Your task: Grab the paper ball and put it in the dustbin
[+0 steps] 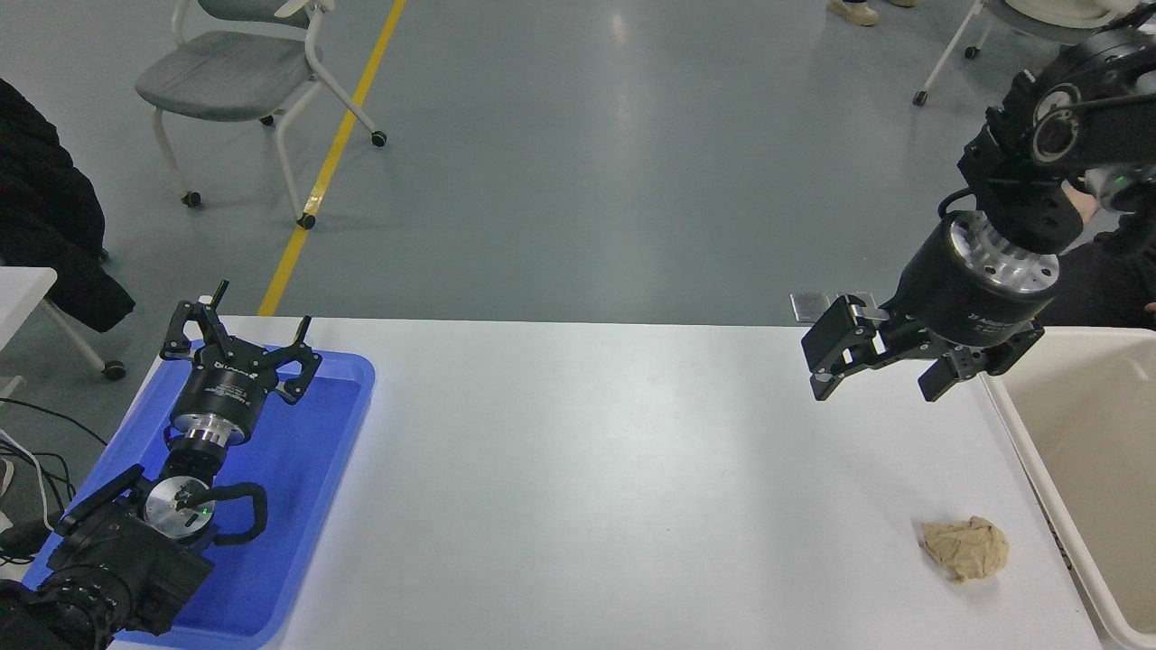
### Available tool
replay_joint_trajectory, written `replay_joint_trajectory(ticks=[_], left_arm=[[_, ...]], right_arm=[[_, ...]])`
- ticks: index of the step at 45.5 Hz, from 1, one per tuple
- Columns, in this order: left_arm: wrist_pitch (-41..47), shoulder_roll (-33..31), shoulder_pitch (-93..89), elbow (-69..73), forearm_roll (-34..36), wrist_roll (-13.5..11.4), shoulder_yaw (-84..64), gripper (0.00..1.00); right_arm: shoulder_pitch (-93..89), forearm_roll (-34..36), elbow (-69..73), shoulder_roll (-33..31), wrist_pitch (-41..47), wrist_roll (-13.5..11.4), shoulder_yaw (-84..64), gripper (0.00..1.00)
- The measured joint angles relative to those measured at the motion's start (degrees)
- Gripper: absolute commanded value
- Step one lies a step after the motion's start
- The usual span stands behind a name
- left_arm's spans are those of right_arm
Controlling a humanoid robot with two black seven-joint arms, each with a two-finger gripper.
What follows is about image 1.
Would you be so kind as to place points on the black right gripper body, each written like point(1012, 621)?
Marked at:
point(966, 293)

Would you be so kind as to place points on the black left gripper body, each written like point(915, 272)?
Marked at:
point(226, 384)

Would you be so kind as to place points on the tan paper ball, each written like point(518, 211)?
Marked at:
point(966, 549)

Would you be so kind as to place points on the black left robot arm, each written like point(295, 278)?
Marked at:
point(117, 560)

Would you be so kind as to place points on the person's right hand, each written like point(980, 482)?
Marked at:
point(1082, 203)

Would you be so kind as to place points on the blue plastic tray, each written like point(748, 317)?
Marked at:
point(307, 469)

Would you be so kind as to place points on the person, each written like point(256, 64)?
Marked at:
point(45, 226)
point(1106, 280)
point(853, 11)

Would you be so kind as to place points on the large pale bin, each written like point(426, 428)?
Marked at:
point(1102, 451)

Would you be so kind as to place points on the white table with casters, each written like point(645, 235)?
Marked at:
point(23, 293)

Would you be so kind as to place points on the grey chair with white frame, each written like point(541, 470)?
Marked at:
point(1039, 23)
point(226, 77)

